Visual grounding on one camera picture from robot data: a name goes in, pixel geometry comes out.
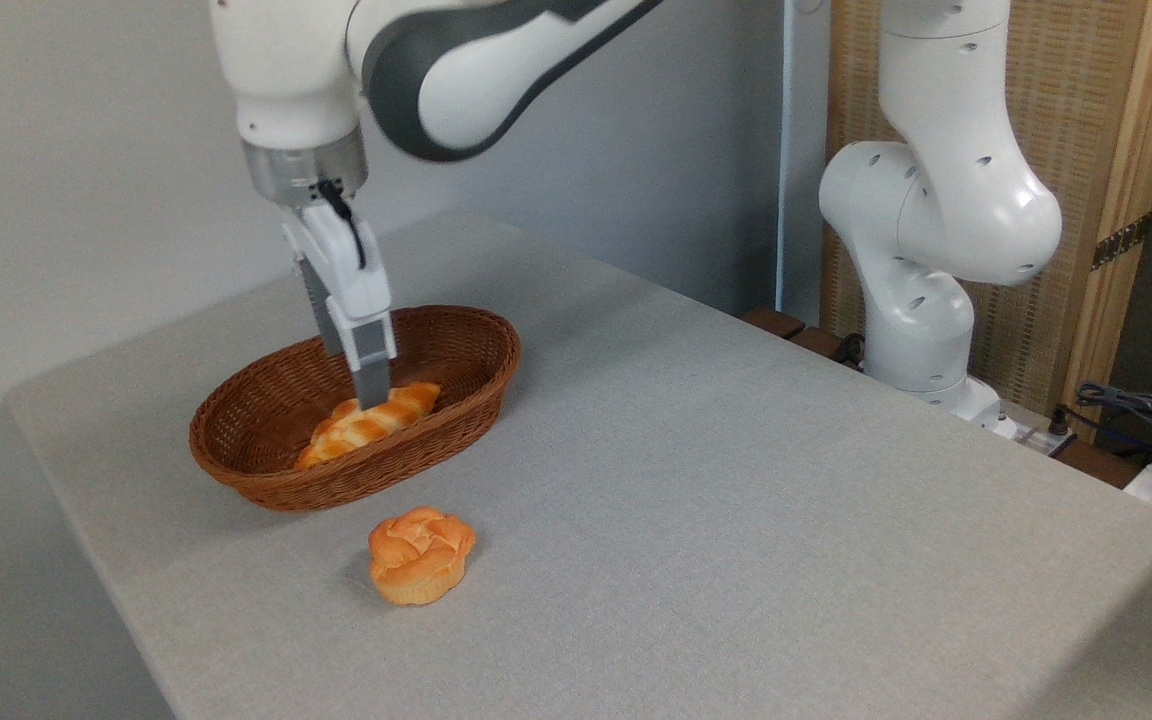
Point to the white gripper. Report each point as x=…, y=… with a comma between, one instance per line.
x=341, y=260

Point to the long braided bread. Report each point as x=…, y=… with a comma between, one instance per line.
x=336, y=440

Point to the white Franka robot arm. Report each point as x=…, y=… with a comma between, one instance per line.
x=276, y=70

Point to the brown wicker basket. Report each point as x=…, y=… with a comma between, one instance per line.
x=336, y=485

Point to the round rose-shaped bread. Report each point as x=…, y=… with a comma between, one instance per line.
x=421, y=558

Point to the black plug connector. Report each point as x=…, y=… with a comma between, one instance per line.
x=1059, y=421

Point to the woven wooden folding screen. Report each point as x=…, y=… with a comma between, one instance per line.
x=1086, y=100

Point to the black metal screen hinge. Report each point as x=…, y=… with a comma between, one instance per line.
x=1122, y=241

